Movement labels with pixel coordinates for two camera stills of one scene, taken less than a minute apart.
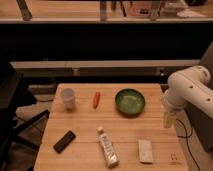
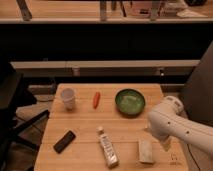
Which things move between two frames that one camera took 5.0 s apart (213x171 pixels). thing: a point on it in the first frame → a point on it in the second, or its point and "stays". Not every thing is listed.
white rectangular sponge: (145, 151) stays
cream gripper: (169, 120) → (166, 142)
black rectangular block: (64, 141) stays
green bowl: (129, 102) stays
